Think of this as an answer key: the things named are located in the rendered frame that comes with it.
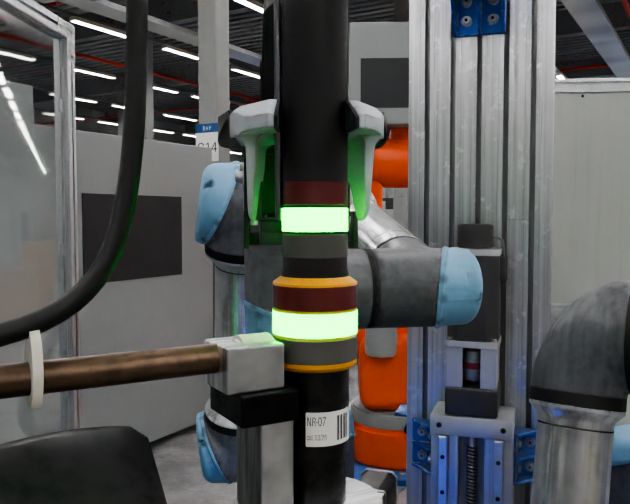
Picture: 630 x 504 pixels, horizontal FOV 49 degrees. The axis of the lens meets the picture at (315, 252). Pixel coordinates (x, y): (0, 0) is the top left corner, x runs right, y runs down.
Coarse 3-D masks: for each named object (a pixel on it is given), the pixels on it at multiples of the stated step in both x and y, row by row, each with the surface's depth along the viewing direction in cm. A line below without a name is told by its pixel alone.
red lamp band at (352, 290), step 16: (272, 288) 35; (288, 288) 33; (304, 288) 33; (320, 288) 33; (336, 288) 33; (352, 288) 34; (272, 304) 35; (288, 304) 34; (304, 304) 33; (320, 304) 33; (336, 304) 33; (352, 304) 34
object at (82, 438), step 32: (0, 448) 41; (32, 448) 42; (64, 448) 43; (96, 448) 44; (128, 448) 46; (0, 480) 40; (32, 480) 41; (64, 480) 42; (96, 480) 43; (128, 480) 44; (160, 480) 45
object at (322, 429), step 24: (288, 384) 34; (312, 384) 34; (336, 384) 34; (312, 408) 34; (336, 408) 34; (312, 432) 34; (336, 432) 34; (312, 456) 34; (336, 456) 34; (312, 480) 34; (336, 480) 35
